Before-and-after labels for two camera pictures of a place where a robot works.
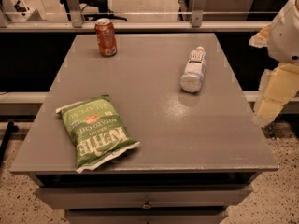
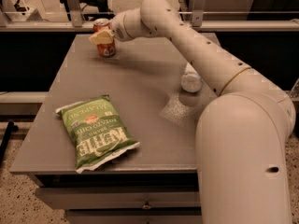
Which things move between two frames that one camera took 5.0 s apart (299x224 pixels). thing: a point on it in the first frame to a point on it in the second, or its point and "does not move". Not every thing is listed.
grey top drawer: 143,196 does not move
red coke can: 106,38 does not move
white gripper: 285,36 to 118,27
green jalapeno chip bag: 97,131 does not move
